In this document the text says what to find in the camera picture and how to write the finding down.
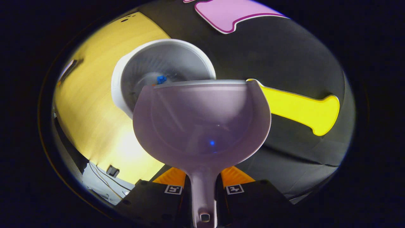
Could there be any white ribbed garbage bin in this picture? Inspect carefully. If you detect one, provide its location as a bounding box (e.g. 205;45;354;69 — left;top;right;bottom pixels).
111;38;217;120

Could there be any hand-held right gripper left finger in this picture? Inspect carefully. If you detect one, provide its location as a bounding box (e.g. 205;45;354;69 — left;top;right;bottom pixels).
114;167;194;227

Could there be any small black box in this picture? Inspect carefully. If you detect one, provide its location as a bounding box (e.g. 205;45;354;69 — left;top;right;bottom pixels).
106;164;120;178

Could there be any lavender plastic dustpan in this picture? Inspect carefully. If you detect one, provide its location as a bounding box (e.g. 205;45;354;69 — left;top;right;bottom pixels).
133;79;272;228

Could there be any black backdrop cloth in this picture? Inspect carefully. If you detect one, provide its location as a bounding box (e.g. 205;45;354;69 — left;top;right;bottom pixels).
139;0;355;204

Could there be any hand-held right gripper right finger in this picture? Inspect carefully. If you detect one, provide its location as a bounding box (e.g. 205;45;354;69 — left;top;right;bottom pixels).
216;166;294;227

